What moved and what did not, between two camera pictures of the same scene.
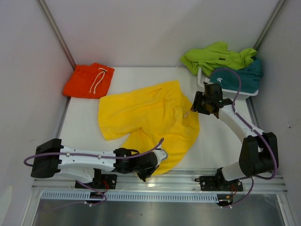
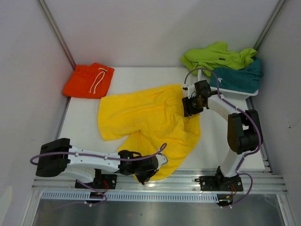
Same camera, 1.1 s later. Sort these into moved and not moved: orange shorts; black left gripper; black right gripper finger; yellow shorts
Moved: black right gripper finger
Not moved: orange shorts; yellow shorts; black left gripper
